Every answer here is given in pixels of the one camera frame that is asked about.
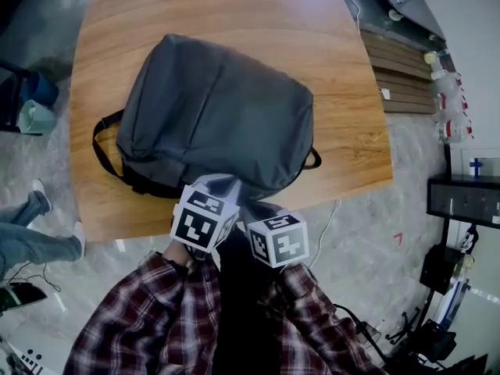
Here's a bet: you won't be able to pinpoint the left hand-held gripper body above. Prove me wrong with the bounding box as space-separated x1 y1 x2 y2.
170 184 240 254

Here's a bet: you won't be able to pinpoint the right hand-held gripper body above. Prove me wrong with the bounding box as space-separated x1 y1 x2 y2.
246 210 310 268

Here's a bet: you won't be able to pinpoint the dark grey backpack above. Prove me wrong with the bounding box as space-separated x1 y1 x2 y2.
92 33 322 201

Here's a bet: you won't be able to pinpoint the person's right forearm plaid sleeve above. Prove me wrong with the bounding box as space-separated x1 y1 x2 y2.
257 262 388 375

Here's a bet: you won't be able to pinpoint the person's left forearm plaid sleeve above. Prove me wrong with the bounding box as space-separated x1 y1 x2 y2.
64 242 220 375

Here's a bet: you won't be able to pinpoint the person's body black clothing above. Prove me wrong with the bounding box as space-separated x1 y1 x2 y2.
212 230 284 375

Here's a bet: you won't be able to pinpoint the black mesh wastebasket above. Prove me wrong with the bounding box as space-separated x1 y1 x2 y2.
355 320 382 347

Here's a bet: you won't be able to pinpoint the black box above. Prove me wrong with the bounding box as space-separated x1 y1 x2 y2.
420 244 466 296

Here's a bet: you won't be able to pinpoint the wooden pallet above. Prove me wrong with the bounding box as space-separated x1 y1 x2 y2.
359 29 438 115

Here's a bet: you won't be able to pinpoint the pale teal bin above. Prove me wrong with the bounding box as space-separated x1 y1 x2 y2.
18 99 58 135

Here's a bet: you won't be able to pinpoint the black equipment bag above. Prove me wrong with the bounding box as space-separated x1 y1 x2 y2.
420 320 457 361

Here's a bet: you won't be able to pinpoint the black monitor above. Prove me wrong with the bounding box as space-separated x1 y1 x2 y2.
426 173 500 230

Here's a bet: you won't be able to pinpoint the blue bin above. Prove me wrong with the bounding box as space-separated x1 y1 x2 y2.
21 72 59 107

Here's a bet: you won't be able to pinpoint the black chair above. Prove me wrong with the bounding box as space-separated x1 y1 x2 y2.
0 282 48 316

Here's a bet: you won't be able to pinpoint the white device black dots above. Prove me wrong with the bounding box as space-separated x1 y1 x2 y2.
0 336 70 375

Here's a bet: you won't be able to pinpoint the row of clear plastic bottles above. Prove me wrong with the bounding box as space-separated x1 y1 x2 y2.
423 48 476 145

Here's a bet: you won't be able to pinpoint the black desk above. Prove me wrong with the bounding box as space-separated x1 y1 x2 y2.
0 62 32 134

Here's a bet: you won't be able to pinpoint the grey platform cart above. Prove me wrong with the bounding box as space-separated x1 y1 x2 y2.
335 0 446 41

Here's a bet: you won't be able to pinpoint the white floor cable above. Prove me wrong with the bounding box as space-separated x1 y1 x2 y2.
308 198 343 269

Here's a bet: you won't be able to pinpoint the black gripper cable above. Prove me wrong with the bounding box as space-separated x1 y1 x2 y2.
332 302 388 366

